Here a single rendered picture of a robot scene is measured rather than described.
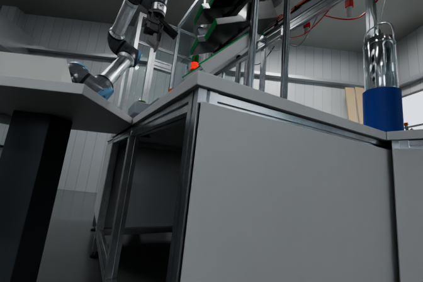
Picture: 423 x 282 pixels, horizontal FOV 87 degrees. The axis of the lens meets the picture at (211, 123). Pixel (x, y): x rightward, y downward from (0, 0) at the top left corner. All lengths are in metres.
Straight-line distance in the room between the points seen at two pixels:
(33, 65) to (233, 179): 1.01
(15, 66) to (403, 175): 1.52
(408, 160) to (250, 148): 0.59
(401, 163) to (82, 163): 4.86
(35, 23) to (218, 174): 6.34
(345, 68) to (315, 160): 5.37
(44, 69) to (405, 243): 1.46
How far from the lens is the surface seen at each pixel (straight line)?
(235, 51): 0.87
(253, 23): 0.92
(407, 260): 0.98
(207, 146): 0.43
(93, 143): 5.06
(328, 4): 2.19
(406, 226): 0.96
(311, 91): 5.38
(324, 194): 0.68
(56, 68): 1.19
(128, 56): 1.60
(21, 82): 0.78
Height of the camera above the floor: 0.67
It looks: 11 degrees up
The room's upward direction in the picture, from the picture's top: 6 degrees clockwise
